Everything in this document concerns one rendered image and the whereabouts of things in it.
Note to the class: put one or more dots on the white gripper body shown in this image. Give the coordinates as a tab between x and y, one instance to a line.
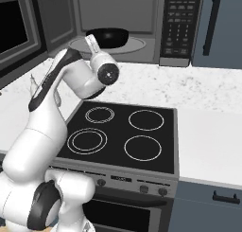
90	40

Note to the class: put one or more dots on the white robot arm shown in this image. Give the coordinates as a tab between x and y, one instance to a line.
38	147

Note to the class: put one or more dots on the black bowl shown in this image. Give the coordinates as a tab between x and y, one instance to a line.
108	37

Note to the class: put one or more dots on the grey microwave turntable plate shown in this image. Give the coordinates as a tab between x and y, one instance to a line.
137	45

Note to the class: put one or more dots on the microwave door with dark window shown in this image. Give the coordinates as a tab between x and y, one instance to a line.
15	30

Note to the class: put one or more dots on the grey microwave oven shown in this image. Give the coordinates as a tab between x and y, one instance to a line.
179	27

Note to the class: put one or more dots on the blue-grey cupboard door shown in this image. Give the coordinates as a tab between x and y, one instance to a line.
225	27

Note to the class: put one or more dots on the oven door with dark window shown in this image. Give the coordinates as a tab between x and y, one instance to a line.
123	215

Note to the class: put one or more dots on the black and steel stove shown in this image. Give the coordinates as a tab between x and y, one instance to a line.
126	138

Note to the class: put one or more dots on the dark stove knob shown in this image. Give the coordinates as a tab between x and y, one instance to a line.
101	182
162	191
144	189

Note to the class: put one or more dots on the blue-grey drawer front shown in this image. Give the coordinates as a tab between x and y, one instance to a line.
204	215

